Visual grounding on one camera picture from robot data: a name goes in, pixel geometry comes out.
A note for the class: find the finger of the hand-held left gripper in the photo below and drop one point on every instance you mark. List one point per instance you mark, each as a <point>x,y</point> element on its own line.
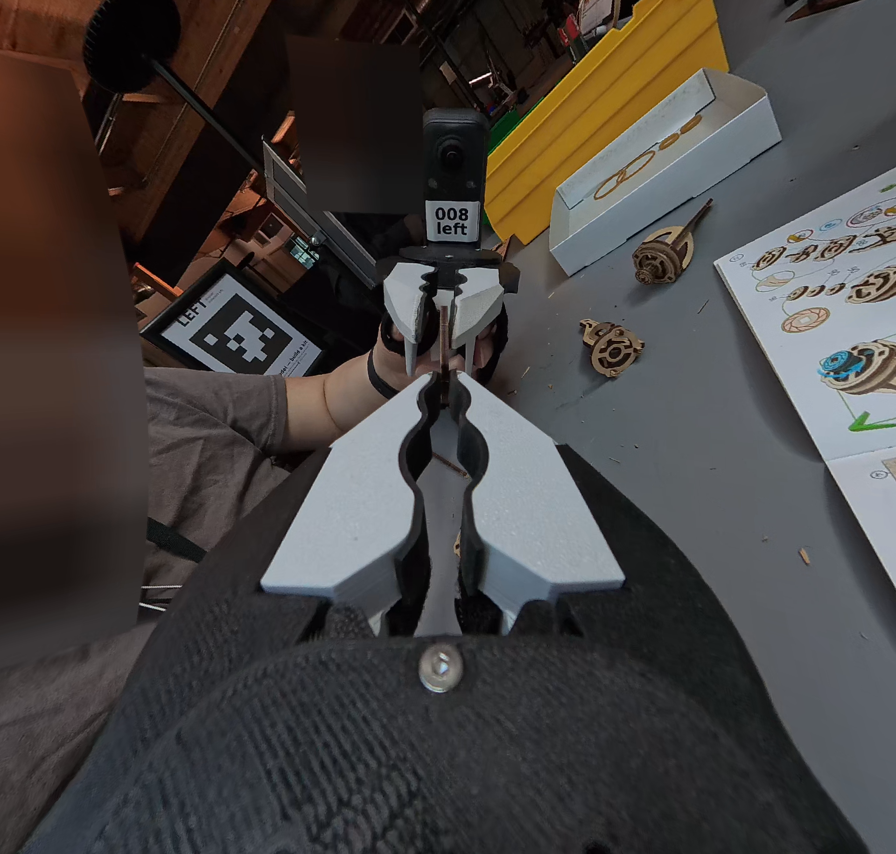
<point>479,304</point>
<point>407,308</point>

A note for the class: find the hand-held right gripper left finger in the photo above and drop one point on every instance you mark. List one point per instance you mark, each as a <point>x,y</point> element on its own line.
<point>350,518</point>

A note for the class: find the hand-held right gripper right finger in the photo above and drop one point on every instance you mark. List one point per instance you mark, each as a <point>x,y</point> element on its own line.
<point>539,518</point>

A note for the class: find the round brown wooden disc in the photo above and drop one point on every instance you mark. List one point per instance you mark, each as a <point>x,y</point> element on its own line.
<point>444,336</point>

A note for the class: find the person's left forearm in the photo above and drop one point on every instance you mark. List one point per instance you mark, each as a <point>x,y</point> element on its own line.
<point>322,406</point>

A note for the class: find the person's left hand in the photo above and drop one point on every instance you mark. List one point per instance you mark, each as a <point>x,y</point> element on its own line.
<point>395,371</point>

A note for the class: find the green plastic bin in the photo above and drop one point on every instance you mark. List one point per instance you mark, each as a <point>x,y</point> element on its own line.
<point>525,122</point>

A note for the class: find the thin wooden stick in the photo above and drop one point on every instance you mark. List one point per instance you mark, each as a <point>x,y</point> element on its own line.
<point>449,463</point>

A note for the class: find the white cardboard box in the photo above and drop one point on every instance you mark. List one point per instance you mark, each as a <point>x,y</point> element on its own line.
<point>581,245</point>

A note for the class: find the wooden gear assembly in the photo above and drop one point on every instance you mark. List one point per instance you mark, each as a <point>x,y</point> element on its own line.
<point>612,350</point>

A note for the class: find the grey framed panel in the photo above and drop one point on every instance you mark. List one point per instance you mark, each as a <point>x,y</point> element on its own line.
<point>283,189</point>

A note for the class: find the yellow plastic bin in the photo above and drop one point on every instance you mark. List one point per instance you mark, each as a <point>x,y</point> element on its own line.
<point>616,98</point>

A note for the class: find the framed black white marker sign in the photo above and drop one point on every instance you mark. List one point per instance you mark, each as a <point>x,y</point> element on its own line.
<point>231,339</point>

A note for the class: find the wooden drum assembly with lever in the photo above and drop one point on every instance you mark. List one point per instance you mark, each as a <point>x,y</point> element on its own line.
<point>661,255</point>

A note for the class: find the white instruction booklet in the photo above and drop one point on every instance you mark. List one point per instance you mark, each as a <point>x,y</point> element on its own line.
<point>791,350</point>

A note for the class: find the black round fixture on pole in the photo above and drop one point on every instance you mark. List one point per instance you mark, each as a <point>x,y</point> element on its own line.
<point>129,35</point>

